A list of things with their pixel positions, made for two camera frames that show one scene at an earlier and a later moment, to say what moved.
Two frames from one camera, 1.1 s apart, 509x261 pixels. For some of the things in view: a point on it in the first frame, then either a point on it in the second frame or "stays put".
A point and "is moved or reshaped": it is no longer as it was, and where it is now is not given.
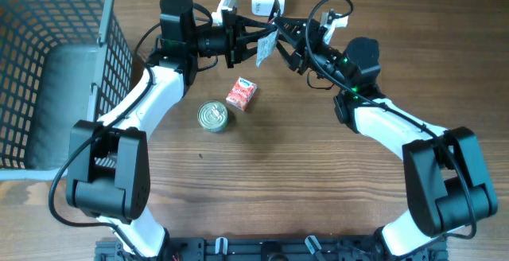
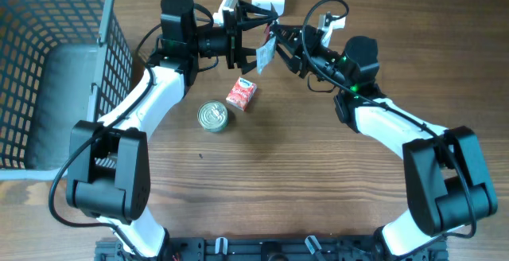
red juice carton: x=242 y=93 stays put
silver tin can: x=212 y=116 stays put
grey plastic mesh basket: x=64 y=57 stays put
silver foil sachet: x=265 y=44 is moved or reshaped
